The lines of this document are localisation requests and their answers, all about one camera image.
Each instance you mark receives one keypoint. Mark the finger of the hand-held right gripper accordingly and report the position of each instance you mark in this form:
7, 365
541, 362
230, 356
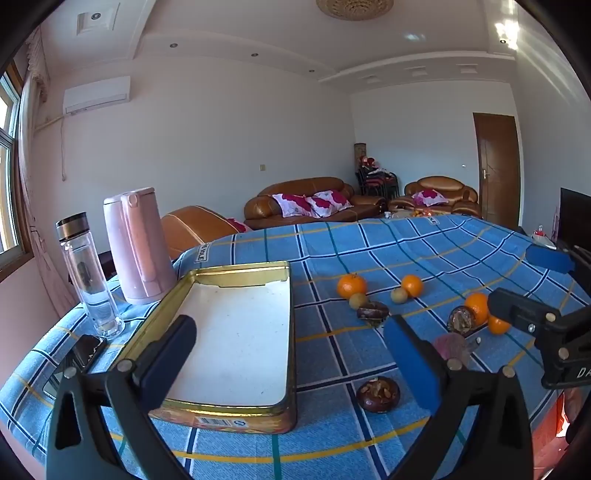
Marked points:
512, 307
549, 258

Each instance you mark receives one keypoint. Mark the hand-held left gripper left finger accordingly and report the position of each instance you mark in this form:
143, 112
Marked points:
171, 355

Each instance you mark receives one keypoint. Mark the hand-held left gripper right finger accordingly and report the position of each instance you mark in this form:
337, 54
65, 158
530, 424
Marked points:
411, 364

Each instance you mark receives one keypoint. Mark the large orange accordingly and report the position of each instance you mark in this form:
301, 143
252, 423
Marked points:
478, 305

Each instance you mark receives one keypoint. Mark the gold metal tin box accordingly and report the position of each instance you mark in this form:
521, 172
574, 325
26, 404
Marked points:
231, 332

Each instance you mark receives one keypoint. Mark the tan longan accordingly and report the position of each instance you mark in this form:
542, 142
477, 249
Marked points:
399, 295
358, 302

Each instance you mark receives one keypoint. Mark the orange with stem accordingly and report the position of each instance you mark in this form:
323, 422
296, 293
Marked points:
352, 285

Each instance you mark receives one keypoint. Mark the small orange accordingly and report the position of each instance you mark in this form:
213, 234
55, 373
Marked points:
498, 326
412, 285

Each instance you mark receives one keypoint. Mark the black television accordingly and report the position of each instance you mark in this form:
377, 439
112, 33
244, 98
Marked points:
575, 217

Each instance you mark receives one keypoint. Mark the black smartphone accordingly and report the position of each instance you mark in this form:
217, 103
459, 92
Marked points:
83, 353

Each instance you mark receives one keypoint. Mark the brown wooden door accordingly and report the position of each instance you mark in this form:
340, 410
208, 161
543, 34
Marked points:
496, 170

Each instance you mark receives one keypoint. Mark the pink electric kettle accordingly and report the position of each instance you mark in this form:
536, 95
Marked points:
138, 249

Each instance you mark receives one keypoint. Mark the blue checked tablecloth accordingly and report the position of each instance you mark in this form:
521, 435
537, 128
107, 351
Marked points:
369, 258

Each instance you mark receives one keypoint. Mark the clear glass bottle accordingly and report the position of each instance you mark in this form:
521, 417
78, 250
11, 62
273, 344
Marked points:
87, 277

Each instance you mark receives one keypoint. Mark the brown leather armchair white piping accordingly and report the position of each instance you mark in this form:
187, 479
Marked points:
198, 226

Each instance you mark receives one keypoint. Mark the white red floral pillow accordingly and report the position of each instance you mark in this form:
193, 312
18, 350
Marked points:
291, 204
429, 197
330, 202

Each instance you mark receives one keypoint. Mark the cluttered coffee table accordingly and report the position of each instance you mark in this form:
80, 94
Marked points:
411, 213

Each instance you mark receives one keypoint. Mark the stacked dark chairs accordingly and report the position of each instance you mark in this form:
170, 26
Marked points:
376, 180

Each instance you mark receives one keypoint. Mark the brown leather sofa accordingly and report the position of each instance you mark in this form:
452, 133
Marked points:
300, 187

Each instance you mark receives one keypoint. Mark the tall brown vase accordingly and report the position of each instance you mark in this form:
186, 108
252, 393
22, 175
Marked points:
360, 152

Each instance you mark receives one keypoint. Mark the window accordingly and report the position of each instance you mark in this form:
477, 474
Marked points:
9, 184

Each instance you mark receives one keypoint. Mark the white air conditioner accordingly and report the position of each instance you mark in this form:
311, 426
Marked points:
97, 94

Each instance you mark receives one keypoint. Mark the pink curtain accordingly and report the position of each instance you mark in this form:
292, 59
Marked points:
37, 74

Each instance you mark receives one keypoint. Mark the round ceiling lamp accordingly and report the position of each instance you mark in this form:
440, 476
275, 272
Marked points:
354, 7

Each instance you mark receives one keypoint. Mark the white ceiling vent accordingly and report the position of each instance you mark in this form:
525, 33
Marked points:
94, 19

